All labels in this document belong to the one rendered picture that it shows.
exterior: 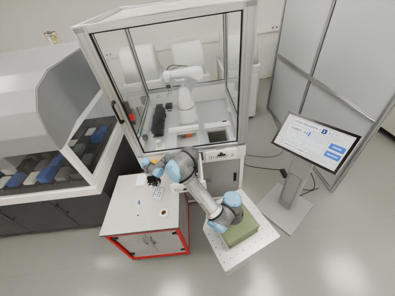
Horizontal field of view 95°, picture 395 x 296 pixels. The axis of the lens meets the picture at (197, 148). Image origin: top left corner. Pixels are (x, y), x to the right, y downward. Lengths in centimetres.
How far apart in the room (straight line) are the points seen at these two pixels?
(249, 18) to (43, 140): 145
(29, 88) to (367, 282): 298
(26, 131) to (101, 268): 159
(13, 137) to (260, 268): 224
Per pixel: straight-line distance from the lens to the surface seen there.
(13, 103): 159
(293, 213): 244
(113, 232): 167
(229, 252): 140
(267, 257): 222
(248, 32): 127
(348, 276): 241
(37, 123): 149
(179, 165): 96
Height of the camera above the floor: 211
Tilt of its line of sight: 43 degrees down
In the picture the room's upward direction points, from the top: 9 degrees counter-clockwise
